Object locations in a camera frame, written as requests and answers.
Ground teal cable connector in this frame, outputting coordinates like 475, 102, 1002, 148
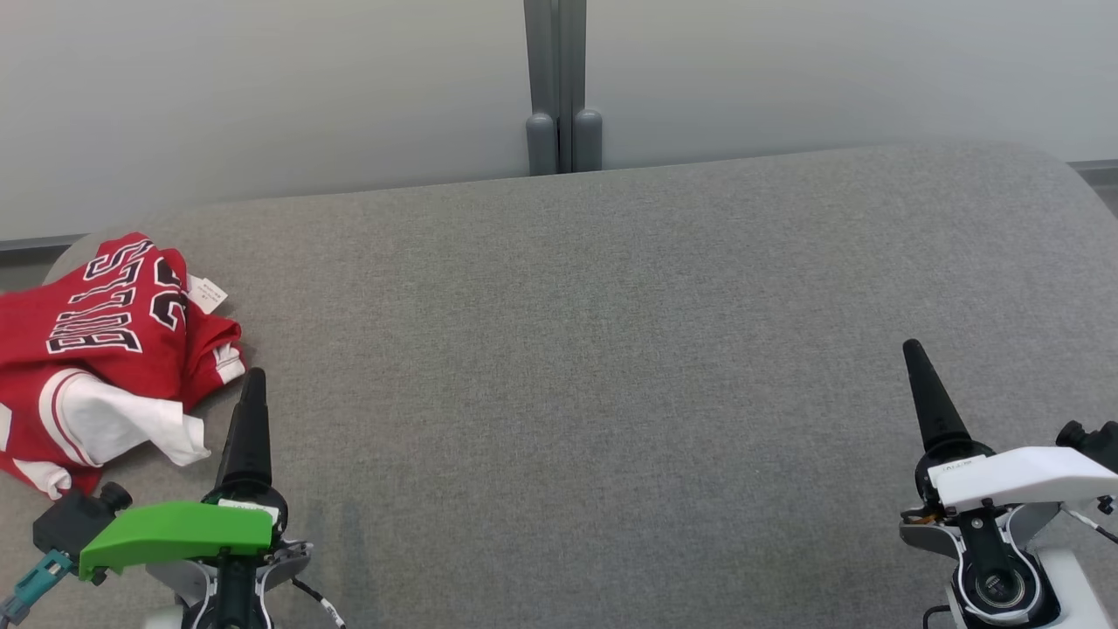
0, 550, 78, 626

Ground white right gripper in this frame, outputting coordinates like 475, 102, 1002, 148
902, 339, 1118, 516

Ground red white basketball shorts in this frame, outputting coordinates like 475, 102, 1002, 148
0, 363, 212, 501

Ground red basketball jersey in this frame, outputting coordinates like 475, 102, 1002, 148
0, 232, 247, 411

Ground grey fabric sofa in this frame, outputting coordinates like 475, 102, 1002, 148
0, 140, 1118, 629

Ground thin black cable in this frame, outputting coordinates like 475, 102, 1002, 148
1064, 494, 1118, 544

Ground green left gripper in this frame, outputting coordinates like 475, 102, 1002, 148
79, 367, 290, 584

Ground black cable with white band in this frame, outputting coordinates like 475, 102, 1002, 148
291, 575, 348, 629

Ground grey partition post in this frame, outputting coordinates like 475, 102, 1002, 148
560, 0, 604, 174
524, 0, 561, 176

